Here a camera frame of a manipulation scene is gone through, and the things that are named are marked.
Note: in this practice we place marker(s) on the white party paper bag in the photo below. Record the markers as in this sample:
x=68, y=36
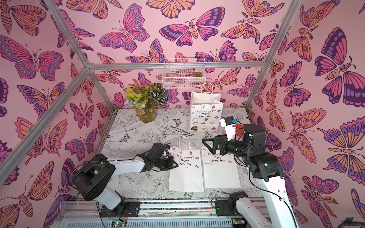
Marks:
x=219, y=172

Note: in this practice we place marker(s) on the white wire wall basket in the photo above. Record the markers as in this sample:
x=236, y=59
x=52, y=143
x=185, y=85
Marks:
x=179, y=73

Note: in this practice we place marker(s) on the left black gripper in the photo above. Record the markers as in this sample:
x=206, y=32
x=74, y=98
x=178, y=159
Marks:
x=170, y=162

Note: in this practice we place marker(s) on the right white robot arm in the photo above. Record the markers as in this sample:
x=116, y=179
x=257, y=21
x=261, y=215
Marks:
x=265, y=174

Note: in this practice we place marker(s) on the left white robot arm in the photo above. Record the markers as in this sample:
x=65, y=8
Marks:
x=93, y=178

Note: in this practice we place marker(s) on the small succulent in basket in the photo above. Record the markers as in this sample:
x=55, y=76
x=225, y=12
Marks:
x=198, y=74

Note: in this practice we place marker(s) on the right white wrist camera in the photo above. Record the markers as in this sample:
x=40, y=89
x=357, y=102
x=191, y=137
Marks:
x=229, y=124

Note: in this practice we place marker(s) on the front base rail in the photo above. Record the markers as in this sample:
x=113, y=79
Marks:
x=170, y=213

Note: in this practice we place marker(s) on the potted green plant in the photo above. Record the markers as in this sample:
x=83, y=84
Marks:
x=145, y=98

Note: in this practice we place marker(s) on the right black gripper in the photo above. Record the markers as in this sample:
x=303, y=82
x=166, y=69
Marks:
x=221, y=145

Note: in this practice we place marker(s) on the red glove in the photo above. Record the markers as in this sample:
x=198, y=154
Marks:
x=239, y=129

